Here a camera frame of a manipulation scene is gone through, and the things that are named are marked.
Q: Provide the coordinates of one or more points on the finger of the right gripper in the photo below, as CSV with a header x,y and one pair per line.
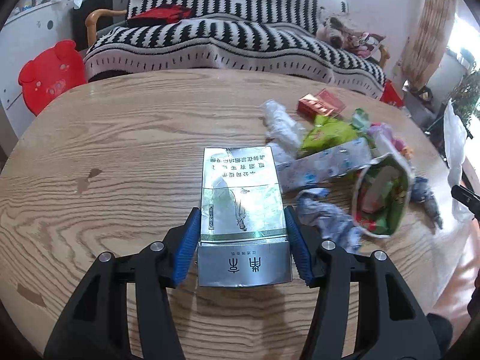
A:
x,y
467,198

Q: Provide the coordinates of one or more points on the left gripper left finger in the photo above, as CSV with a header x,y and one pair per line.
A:
x,y
94,323

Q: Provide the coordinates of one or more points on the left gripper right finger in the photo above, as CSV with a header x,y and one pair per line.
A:
x,y
390,322

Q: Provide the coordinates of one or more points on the blue white wrapper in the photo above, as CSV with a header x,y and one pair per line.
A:
x,y
331,220

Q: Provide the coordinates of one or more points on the silver green cigarette carton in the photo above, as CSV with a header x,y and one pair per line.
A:
x,y
243,239

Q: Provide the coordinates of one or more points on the open green snack bag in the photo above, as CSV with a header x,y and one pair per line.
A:
x,y
381,195

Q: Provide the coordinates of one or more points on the potted green plant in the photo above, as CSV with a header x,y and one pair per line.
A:
x,y
465,98

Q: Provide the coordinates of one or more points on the purple pink toy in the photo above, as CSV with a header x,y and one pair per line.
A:
x,y
387,131

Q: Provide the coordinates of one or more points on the patterned curtain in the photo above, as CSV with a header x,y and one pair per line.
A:
x,y
425,49

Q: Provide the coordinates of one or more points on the light green snack bag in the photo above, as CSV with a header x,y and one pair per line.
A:
x,y
326,133

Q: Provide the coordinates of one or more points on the red cigarette pack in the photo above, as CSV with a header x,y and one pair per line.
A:
x,y
323,103

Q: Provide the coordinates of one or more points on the blue white tissue pack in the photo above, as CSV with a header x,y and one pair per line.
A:
x,y
320,167

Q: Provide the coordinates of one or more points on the crumpled clear plastic wrap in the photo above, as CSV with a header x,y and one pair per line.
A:
x,y
281,128

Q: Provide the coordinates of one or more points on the plush toy on sofa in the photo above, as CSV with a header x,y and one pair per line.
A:
x,y
340,32

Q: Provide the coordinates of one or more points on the red pig-shaped stool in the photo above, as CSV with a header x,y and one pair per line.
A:
x,y
52,73

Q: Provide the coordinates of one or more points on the black white striped sofa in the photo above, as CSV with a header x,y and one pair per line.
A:
x,y
277,36

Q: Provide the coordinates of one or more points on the white cabinet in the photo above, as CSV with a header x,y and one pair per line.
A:
x,y
24,37

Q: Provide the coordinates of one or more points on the red cloth on sofa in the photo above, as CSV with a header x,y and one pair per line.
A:
x,y
161,15

